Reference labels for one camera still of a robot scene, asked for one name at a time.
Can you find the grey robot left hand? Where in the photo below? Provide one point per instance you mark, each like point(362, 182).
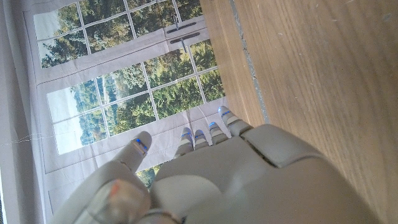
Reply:
point(233, 174)

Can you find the printed window forest backdrop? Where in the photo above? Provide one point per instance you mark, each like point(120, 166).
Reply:
point(124, 77)

